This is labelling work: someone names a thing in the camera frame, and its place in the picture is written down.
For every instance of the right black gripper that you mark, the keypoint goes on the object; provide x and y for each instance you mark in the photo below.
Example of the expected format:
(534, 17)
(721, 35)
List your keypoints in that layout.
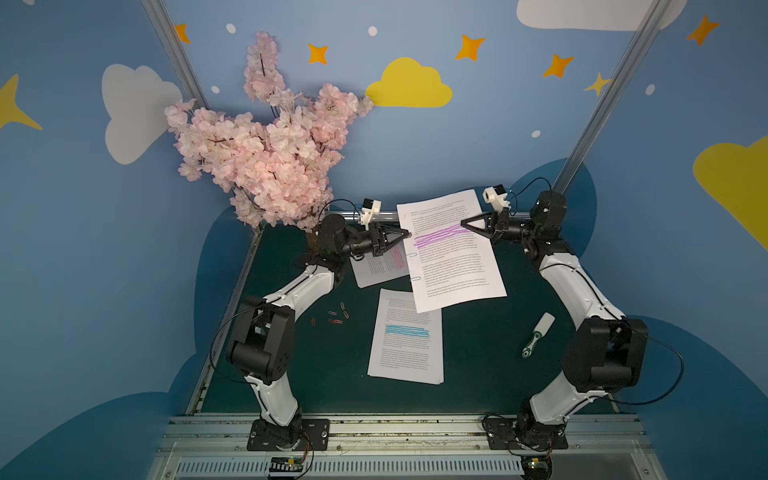
(495, 228)

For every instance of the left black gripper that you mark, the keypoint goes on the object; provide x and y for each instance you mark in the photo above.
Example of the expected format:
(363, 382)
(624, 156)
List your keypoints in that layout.
(377, 239)

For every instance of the document with pink highlight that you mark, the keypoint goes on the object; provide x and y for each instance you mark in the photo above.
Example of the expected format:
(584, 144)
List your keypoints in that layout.
(373, 270)

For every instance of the document with purple highlight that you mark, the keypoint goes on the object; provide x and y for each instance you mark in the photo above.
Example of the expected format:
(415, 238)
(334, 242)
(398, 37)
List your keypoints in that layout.
(455, 265)

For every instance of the document with blue highlight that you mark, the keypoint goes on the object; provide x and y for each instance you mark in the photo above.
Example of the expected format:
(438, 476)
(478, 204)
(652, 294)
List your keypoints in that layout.
(407, 345)

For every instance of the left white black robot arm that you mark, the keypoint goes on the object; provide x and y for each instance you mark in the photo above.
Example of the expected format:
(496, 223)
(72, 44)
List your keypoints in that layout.
(261, 341)

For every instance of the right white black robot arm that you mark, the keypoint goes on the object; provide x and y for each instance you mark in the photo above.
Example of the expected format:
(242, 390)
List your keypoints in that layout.
(608, 349)

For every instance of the pink cherry blossom tree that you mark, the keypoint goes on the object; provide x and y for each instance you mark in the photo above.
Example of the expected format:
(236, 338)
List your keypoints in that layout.
(276, 172)

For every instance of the right electronics board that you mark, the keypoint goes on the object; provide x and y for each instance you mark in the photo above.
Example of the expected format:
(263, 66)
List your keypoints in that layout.
(536, 468)

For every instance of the electronics board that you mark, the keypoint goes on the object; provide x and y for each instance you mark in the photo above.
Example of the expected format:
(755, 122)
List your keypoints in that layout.
(536, 468)
(286, 467)

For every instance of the left electronics board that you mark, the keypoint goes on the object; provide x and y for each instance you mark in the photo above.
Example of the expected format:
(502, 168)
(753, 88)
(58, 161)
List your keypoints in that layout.
(286, 467)

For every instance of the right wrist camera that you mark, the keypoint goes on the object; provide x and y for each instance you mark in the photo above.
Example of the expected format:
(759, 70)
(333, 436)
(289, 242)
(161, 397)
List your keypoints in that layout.
(496, 197)

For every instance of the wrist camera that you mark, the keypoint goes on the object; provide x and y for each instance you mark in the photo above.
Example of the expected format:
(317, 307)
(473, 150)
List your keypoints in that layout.
(369, 211)
(496, 197)

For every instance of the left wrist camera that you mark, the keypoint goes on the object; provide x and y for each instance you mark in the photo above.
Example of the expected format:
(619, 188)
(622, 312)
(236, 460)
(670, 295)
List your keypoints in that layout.
(369, 211)

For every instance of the back aluminium frame bar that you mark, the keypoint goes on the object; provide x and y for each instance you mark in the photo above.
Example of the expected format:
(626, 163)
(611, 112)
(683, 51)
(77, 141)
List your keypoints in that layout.
(351, 216)

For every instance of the white handled tool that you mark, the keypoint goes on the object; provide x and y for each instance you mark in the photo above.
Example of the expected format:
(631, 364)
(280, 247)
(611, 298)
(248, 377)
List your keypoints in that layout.
(539, 331)

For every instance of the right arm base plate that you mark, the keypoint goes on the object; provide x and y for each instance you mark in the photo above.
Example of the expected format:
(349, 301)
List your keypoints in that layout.
(505, 433)

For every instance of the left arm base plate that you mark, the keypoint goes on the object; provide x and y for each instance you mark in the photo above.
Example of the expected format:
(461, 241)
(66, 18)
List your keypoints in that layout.
(308, 433)

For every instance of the right aluminium frame post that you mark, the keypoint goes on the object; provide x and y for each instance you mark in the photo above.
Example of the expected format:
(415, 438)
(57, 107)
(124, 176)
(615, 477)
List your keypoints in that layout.
(641, 42)

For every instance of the aluminium frame post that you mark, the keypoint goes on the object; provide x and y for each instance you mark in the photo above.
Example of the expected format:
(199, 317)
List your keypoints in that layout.
(641, 42)
(163, 25)

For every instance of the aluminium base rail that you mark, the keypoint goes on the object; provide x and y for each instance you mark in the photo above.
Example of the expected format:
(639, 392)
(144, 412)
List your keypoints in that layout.
(417, 446)

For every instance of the left aluminium frame post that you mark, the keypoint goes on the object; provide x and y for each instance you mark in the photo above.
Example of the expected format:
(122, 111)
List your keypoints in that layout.
(163, 25)

